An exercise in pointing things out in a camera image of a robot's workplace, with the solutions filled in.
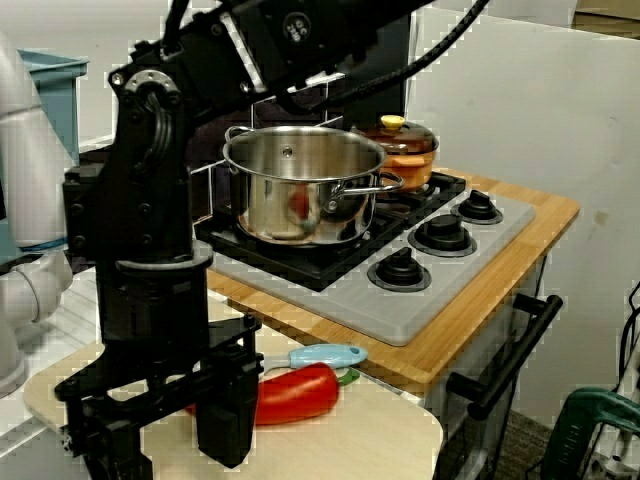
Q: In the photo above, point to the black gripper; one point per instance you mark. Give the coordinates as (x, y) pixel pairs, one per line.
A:
(150, 310)

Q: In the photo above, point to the red toy chili pepper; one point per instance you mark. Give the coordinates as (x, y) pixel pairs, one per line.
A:
(300, 395)

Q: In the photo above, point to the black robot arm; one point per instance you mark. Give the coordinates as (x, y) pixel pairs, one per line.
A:
(140, 200)

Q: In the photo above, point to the pale wooden cutting board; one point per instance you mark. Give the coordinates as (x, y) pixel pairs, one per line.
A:
(325, 450)

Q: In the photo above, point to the black burner grate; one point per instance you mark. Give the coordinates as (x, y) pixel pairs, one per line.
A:
(445, 187)
(280, 260)

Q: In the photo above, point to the grey gas stove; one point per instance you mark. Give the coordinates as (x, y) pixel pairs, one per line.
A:
(390, 315)

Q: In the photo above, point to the stainless steel pot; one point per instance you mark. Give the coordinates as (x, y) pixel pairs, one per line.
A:
(300, 210)

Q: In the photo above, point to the black stove knob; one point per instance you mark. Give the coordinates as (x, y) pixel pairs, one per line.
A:
(400, 272)
(442, 235)
(477, 207)

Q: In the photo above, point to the grey toy faucet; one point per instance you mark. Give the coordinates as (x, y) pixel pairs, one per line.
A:
(30, 175)

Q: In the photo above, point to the brown lid yellow knob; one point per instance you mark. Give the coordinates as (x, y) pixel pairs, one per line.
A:
(405, 137)

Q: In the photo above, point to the white toy oven front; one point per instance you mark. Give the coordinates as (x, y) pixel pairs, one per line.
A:
(530, 280)

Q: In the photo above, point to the dark green tool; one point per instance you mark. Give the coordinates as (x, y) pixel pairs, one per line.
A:
(580, 430)

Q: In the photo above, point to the white backdrop board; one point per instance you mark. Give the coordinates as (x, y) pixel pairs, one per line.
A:
(525, 125)

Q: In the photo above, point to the brown cardboard box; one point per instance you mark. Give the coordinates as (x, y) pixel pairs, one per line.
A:
(610, 20)

